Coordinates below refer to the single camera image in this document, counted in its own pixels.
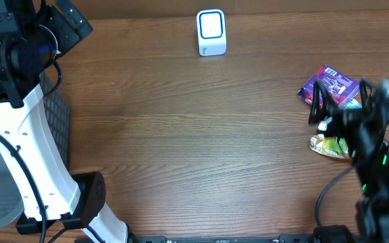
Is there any white cream tube gold cap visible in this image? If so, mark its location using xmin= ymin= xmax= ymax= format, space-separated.
xmin=317 ymin=117 xmax=332 ymax=132

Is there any purple pad package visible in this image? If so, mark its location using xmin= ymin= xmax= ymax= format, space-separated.
xmin=299 ymin=64 xmax=359 ymax=108

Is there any green yellow juice pouch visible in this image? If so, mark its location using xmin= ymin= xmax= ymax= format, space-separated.
xmin=309 ymin=134 xmax=349 ymax=159

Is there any teal wet wipes pack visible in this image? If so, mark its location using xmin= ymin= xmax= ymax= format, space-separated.
xmin=344 ymin=99 xmax=362 ymax=109

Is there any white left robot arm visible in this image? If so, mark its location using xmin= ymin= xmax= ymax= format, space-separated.
xmin=0 ymin=1 xmax=132 ymax=242

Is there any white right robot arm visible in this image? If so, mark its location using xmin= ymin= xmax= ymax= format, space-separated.
xmin=309 ymin=79 xmax=389 ymax=242

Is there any white barcode scanner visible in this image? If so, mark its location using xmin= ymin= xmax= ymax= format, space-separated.
xmin=196 ymin=9 xmax=227 ymax=57

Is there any grey plastic basket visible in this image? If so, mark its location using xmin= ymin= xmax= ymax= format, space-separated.
xmin=0 ymin=72 xmax=71 ymax=231

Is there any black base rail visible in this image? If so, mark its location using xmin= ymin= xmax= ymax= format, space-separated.
xmin=74 ymin=224 xmax=361 ymax=243

